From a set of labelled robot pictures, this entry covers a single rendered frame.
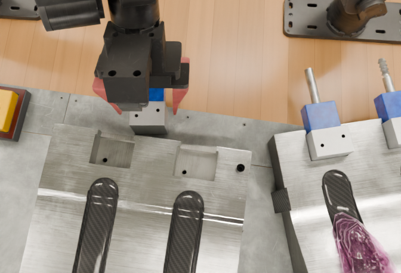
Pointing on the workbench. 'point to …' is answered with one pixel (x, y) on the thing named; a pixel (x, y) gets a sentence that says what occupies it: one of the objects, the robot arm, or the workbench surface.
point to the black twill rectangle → (281, 201)
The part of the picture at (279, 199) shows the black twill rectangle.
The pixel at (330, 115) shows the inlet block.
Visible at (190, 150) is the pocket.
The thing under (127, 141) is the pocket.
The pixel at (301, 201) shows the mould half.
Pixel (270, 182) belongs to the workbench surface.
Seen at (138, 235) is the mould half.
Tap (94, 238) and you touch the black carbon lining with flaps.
